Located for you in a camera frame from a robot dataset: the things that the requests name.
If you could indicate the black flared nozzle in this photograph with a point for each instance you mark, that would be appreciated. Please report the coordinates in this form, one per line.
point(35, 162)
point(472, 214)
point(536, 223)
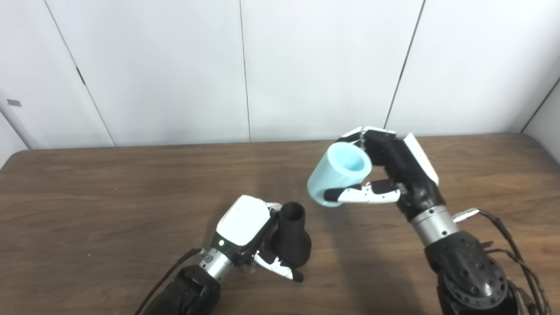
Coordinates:
point(291, 240)

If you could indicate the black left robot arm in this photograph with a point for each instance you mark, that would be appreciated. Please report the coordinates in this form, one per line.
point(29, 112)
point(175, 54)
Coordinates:
point(188, 288)

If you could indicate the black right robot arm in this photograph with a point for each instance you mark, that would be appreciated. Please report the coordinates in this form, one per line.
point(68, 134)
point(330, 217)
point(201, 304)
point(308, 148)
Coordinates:
point(468, 267)

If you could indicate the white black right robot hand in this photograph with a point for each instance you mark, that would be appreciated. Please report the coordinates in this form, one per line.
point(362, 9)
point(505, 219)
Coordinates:
point(409, 170)

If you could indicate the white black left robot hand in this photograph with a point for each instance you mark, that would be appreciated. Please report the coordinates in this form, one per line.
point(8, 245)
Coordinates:
point(240, 223)

